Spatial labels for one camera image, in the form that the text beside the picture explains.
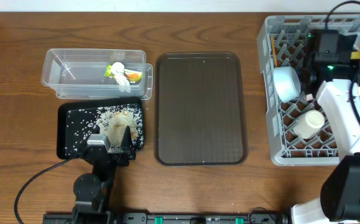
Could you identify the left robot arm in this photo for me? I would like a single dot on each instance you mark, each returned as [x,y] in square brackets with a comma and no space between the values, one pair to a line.
[93,190]

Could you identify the black tray bin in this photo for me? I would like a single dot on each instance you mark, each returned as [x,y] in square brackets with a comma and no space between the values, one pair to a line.
[88,104]

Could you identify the wooden chopstick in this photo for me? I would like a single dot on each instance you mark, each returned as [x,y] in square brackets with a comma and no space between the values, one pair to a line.
[273,51]

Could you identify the white bowl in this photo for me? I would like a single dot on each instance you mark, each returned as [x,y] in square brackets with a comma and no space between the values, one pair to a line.
[287,84]

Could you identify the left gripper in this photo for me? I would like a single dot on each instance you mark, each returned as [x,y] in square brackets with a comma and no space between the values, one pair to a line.
[110,154]

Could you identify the dark brown serving tray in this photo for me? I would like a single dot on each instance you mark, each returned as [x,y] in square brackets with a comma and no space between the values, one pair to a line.
[199,110]

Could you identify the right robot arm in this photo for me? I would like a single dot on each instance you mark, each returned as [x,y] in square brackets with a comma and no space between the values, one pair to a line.
[331,74]

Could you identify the grey dishwasher rack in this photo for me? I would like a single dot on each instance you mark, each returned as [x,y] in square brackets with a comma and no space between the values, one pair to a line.
[290,36]

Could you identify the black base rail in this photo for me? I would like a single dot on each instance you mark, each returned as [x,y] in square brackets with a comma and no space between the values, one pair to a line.
[258,217]

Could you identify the rice food scraps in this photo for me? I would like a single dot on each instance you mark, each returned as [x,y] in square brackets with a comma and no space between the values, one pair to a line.
[110,120]

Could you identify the small white cup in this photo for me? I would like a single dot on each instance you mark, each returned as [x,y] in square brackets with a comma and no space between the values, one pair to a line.
[309,124]

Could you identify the green snack wrapper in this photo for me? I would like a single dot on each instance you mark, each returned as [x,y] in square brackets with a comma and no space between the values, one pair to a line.
[132,75]

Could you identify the clear plastic bin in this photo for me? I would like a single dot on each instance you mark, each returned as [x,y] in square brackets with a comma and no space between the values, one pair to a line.
[79,73]

